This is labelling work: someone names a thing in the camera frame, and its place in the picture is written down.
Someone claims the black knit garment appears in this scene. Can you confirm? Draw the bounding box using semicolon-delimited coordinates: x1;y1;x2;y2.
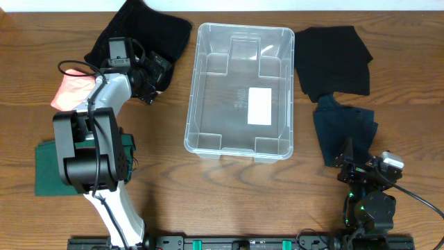
83;0;193;93

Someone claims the pink garment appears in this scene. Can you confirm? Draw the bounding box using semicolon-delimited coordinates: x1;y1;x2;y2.
51;69;95;111

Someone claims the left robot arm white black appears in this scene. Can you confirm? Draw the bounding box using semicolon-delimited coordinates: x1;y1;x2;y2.
53;37;171;249

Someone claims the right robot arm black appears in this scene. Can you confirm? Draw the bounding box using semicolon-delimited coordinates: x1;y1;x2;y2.
334;137;404;240

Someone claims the dark teal folded garment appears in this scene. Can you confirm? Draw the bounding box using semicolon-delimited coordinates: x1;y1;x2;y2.
314;94;378;167

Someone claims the black folded cloth right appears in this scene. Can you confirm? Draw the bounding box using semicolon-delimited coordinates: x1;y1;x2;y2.
294;26;373;103

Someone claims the white label in bin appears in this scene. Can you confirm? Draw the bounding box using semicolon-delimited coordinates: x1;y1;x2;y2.
247;87;272;126

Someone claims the clear plastic storage bin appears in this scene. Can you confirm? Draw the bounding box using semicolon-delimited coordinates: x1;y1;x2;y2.
184;23;295;163

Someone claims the green folded garment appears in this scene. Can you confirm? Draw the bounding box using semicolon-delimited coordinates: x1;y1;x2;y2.
35;134;136;197

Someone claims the black mounting rail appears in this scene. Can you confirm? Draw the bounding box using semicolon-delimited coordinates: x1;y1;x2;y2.
67;235;416;250

